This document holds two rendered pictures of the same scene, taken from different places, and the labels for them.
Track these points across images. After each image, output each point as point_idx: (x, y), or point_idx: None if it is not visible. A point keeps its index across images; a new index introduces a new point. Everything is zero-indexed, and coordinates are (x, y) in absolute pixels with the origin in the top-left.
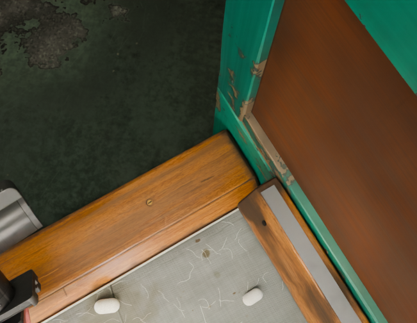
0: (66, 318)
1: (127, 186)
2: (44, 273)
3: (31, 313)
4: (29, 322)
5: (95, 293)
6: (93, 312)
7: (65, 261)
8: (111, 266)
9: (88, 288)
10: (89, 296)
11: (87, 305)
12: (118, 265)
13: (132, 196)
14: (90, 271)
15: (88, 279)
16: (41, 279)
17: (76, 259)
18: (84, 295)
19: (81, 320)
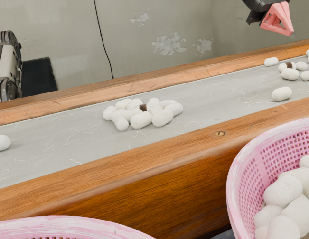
0: (290, 60)
1: (299, 40)
2: (272, 49)
3: (271, 56)
4: (281, 26)
5: (303, 56)
6: (306, 58)
7: (280, 47)
8: (307, 47)
9: (298, 53)
10: (300, 56)
11: (300, 58)
12: None
13: (304, 40)
14: (296, 47)
15: (297, 49)
16: (271, 50)
17: (286, 46)
18: (296, 56)
19: (300, 59)
